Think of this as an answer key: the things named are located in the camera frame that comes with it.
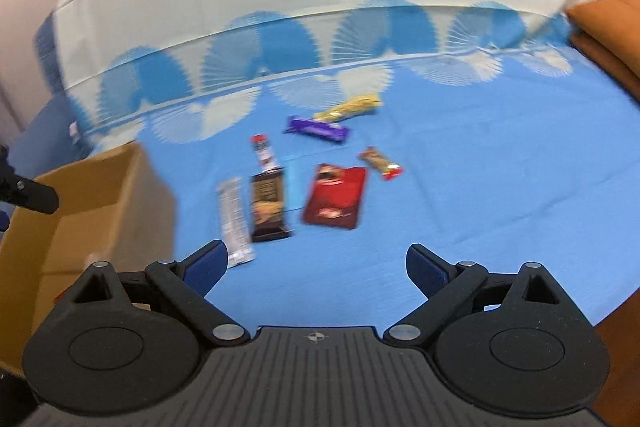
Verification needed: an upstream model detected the large red snack packet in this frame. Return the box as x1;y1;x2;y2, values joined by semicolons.
300;163;368;232

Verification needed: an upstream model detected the purple wrapped snack bar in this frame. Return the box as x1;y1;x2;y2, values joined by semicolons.
284;116;349;144

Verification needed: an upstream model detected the brown cardboard box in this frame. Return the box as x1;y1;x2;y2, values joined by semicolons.
0;142;176;378

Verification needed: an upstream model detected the black chocolate bar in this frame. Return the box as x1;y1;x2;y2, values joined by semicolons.
248;167;293;243

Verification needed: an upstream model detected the silver stick packet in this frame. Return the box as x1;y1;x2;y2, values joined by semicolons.
216;177;254;267

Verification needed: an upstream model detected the red black stick packet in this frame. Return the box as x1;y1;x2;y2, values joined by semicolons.
250;134;281;170

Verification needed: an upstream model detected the blue white printed sheet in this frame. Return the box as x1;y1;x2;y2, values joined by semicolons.
32;0;640;328

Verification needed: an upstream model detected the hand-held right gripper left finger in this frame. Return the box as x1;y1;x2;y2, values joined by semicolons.
55;239;251;348

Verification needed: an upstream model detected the orange cushion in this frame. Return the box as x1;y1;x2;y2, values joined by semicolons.
565;0;640;102

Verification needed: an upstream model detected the small gold red candy bar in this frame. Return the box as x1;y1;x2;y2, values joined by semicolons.
357;147;403;181

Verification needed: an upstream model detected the gold wrapped snack bar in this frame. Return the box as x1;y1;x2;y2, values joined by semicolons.
312;93;383;125

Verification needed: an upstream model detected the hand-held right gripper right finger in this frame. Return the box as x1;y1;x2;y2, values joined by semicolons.
382;243;583;348

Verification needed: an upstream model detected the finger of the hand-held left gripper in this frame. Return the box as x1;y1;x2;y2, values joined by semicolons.
0;146;60;215

